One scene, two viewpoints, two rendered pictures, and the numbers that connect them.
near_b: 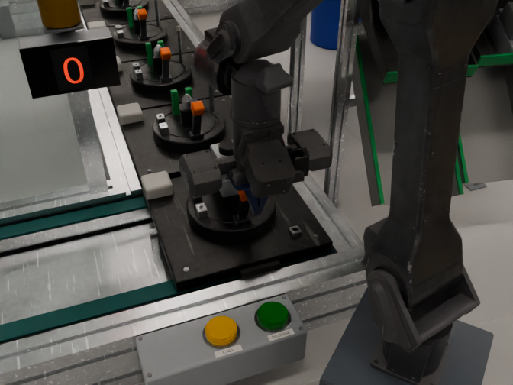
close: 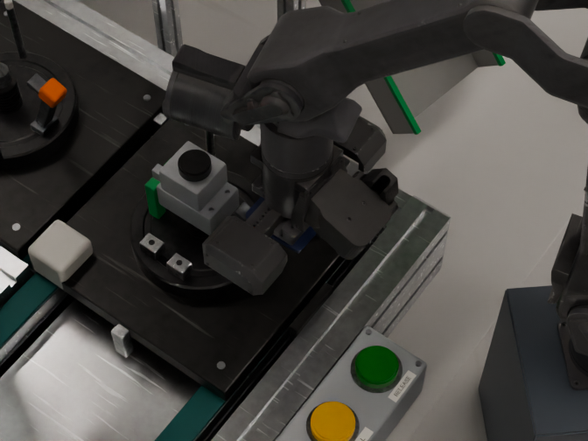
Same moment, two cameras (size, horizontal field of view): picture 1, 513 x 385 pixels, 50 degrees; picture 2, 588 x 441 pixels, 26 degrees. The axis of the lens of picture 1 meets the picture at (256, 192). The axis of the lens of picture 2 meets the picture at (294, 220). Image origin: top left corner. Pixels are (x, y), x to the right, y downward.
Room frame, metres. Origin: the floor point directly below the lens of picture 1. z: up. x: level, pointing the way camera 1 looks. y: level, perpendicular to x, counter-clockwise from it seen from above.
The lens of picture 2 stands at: (0.07, 0.33, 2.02)
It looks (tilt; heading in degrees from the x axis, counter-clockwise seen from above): 57 degrees down; 327
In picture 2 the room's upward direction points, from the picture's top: straight up
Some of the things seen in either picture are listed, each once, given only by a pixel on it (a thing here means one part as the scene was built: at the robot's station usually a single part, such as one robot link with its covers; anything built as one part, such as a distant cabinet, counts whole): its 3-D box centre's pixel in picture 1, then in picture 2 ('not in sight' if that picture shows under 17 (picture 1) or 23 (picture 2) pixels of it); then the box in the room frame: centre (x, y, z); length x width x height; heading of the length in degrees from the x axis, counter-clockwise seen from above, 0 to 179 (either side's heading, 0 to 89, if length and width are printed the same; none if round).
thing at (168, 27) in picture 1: (138, 23); not in sight; (1.37, 0.30, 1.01); 0.24 x 0.24 x 0.13; 20
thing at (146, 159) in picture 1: (188, 112); (3, 88); (0.92, 0.13, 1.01); 0.24 x 0.24 x 0.13; 20
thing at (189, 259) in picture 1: (231, 215); (204, 241); (0.68, 0.04, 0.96); 0.24 x 0.24 x 0.02; 20
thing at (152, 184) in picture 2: not in sight; (155, 198); (0.71, 0.07, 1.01); 0.01 x 0.01 x 0.05; 20
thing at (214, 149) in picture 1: (227, 160); (188, 178); (0.69, 0.04, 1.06); 0.08 x 0.04 x 0.07; 21
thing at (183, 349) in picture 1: (222, 347); (332, 439); (0.44, 0.04, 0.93); 0.21 x 0.07 x 0.06; 110
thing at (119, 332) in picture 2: (154, 241); (122, 340); (0.63, 0.16, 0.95); 0.01 x 0.01 x 0.04; 20
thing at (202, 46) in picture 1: (233, 53); (244, 86); (0.60, 0.03, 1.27); 0.12 x 0.08 x 0.11; 34
